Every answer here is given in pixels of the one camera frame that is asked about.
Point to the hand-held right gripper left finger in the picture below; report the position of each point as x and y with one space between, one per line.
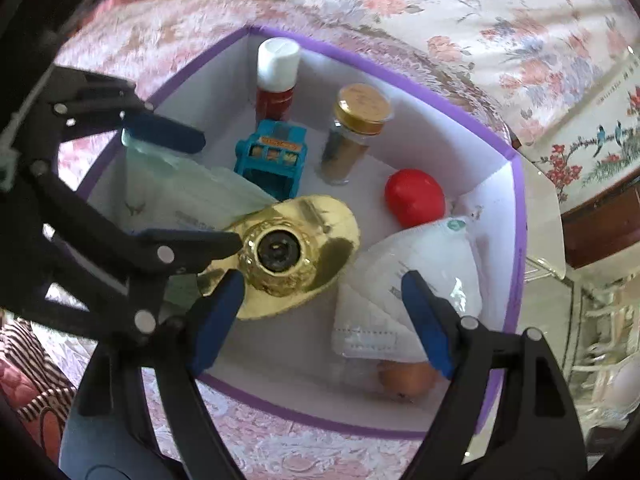
220 320

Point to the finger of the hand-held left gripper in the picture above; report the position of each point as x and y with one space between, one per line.
200 247
165 132

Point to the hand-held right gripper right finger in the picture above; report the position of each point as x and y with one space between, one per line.
425 315

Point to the white face mask packet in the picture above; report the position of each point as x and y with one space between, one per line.
380 290

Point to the pale green tissue packet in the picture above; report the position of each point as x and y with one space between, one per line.
200 195

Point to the pink plastic tube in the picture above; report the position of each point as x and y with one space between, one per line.
405 380

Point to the blue toy truck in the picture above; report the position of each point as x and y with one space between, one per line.
270 160

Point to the red bottle with white cap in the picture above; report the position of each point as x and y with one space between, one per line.
275 95

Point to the red heart-shaped ball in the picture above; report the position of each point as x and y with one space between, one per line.
415 197

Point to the shiny gold ornament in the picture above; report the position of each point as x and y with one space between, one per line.
320 240

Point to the glass bottle with gold cap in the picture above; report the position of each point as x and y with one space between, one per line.
345 150

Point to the purple cardboard box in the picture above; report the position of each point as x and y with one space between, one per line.
425 140

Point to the glass side table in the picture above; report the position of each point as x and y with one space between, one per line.
542 220

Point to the white ornate chair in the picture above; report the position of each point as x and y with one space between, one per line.
605 350

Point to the dark wooden cabinet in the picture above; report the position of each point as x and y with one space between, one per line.
600 230

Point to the pink striped clothing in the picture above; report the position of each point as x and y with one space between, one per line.
30 380

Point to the floral printed sheet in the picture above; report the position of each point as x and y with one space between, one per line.
450 10

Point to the flower and bird wall painting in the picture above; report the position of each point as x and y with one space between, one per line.
590 150

